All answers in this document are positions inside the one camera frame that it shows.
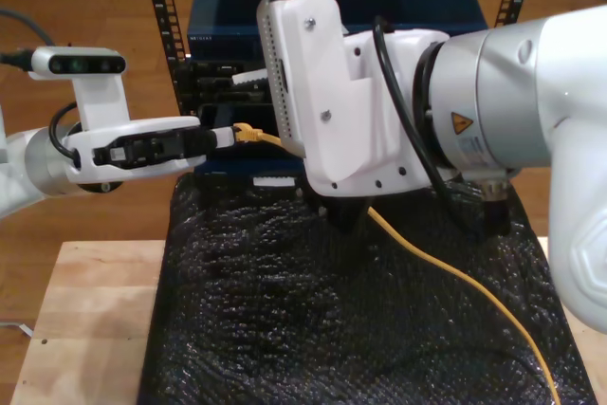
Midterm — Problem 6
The black rack server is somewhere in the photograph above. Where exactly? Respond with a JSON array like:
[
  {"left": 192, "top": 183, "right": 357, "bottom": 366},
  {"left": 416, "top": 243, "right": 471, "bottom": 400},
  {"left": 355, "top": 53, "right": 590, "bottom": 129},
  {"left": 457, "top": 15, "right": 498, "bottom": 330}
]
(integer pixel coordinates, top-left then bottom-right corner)
[{"left": 173, "top": 59, "right": 267, "bottom": 107}]

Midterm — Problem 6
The black textured mat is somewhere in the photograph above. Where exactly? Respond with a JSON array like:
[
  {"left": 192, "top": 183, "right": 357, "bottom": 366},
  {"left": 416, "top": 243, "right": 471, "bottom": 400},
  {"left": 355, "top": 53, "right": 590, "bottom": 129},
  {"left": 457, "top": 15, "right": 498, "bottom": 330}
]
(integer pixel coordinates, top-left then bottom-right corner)
[{"left": 137, "top": 172, "right": 597, "bottom": 405}]

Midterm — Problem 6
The blue metal base plate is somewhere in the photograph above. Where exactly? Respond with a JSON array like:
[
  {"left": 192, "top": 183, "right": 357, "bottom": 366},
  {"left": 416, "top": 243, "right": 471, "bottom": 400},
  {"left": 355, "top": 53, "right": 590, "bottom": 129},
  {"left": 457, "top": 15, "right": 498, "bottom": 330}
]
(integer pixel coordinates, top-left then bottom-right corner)
[{"left": 193, "top": 157, "right": 309, "bottom": 178}]

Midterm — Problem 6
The yellow network cable clear plug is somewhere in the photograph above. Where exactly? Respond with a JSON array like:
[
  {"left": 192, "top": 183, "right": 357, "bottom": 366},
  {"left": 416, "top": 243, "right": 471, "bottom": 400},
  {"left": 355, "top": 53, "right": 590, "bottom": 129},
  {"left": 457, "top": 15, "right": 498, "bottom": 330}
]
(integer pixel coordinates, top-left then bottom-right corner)
[{"left": 230, "top": 121, "right": 564, "bottom": 405}]

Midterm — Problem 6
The dark grey camera cable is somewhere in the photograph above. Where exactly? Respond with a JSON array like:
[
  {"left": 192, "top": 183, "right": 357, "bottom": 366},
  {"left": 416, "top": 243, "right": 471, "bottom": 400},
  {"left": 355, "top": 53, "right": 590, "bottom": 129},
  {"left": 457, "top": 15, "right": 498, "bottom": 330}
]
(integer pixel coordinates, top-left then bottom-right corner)
[{"left": 0, "top": 6, "right": 54, "bottom": 69}]

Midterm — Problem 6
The grey flat strip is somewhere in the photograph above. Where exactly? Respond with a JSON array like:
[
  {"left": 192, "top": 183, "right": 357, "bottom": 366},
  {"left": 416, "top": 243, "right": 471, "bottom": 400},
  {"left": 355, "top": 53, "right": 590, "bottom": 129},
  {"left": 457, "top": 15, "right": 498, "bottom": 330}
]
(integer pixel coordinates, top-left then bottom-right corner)
[{"left": 0, "top": 321, "right": 35, "bottom": 339}]

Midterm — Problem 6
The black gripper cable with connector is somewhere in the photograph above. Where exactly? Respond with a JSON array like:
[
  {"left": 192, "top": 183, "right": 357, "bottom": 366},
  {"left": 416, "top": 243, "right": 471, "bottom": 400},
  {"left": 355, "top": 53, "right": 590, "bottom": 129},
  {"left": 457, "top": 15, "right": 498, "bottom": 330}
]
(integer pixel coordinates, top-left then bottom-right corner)
[{"left": 372, "top": 14, "right": 512, "bottom": 238}]

